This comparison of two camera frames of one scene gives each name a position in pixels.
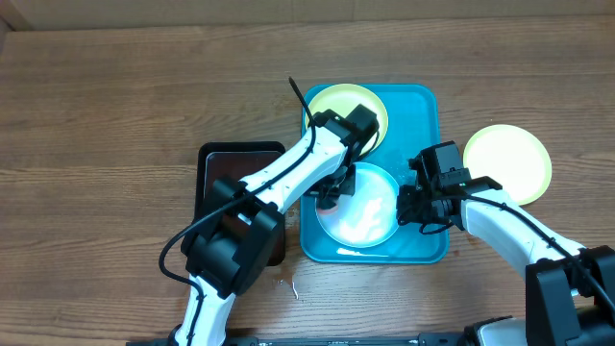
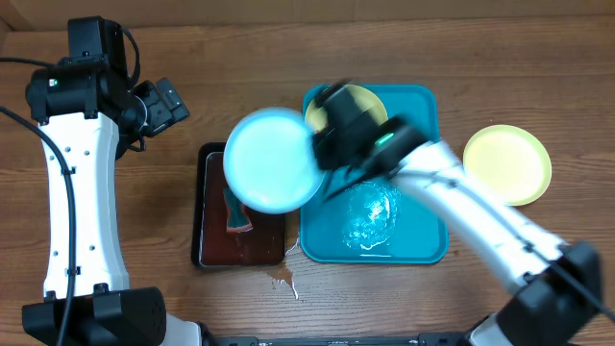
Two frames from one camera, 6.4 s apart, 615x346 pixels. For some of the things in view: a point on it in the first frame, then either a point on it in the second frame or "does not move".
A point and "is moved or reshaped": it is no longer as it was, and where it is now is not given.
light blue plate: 366,218 → 270,160
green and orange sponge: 328,210 is moved or reshaped
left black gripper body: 333,186 → 154,119
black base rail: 425,338 does not move
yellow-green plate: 512,158 does not move
